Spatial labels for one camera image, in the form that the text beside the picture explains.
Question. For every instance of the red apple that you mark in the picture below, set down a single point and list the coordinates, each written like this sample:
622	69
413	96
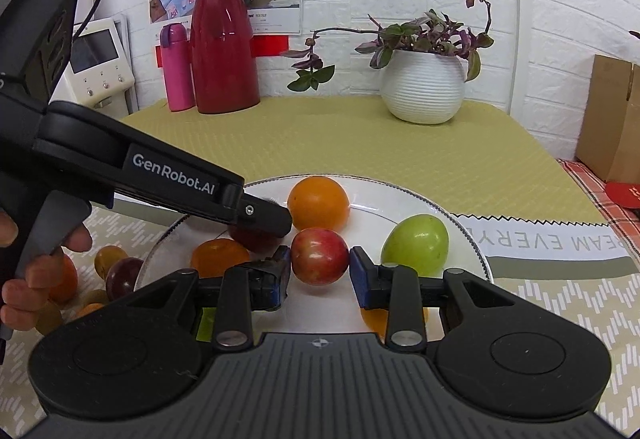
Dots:
320	256

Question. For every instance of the white appliance with screen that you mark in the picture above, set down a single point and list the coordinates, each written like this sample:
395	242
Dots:
100	69

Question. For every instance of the purple green trailing plant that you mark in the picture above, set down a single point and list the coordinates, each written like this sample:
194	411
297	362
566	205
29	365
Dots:
415	31

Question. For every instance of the white plate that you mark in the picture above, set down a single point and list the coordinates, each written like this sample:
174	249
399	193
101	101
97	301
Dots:
372	219

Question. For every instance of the red checked cloth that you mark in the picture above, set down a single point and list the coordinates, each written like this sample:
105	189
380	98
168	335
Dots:
585	184

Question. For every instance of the small orange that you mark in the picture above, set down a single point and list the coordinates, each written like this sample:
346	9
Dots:
377	321

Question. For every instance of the dark red plum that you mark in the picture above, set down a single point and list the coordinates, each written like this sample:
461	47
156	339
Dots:
123	279
247	239

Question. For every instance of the yellow brown plum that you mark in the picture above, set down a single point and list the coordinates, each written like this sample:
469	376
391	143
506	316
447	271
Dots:
107	259

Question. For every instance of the white wall pipe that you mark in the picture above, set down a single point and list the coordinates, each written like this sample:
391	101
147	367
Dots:
511	14

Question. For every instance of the small brown kiwi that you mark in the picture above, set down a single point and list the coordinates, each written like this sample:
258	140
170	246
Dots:
50	318

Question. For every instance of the red packet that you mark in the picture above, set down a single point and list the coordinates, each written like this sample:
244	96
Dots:
625	195

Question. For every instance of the white ribbed plant pot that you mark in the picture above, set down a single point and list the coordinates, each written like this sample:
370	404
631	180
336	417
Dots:
422	86

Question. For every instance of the large round orange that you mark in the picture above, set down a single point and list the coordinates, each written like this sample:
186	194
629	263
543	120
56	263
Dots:
318	204

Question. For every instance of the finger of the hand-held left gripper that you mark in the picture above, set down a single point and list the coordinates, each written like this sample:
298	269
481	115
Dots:
265	218

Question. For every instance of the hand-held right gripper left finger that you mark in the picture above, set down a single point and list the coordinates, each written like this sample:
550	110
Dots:
282	279

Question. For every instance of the pink bottle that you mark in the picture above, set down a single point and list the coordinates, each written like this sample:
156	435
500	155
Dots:
177	69

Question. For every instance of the person's left hand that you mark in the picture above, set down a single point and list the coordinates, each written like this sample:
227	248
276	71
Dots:
22	306

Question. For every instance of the small brownish orange fruit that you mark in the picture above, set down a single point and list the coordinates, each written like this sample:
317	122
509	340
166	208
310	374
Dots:
92	301

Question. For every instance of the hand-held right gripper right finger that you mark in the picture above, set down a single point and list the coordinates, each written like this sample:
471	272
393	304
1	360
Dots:
360	279

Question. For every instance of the cardboard box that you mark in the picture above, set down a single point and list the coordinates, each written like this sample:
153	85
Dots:
607	119

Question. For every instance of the dimpled orange tangerine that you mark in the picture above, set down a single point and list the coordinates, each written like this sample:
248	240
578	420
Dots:
69	280

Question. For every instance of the olive green table cloth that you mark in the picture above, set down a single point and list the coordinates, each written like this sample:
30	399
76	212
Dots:
325	139

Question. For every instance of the red thermos jug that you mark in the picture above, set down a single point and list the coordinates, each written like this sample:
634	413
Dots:
222	44

